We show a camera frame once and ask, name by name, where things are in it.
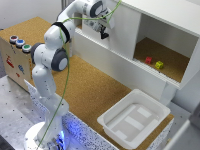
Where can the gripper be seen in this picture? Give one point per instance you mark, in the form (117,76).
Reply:
(95,24)

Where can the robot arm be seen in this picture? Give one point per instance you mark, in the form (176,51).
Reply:
(45,80)

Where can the white sliding door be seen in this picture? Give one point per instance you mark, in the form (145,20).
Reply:
(125,36)

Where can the white cabinet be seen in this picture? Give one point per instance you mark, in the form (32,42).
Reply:
(133,71)

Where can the pink block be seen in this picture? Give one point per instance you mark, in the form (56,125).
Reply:
(148,60)

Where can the green button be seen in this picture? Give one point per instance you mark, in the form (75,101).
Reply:
(26,48)

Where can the yellow block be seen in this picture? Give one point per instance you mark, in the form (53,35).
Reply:
(159,64)

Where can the blue button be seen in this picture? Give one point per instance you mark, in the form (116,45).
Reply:
(20,42)

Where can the red button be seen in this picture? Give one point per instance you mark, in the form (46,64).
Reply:
(13,39)

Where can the wooden drawer box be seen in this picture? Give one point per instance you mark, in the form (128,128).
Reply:
(15,65)

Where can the white plastic box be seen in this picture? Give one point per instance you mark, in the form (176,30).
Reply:
(135,121)

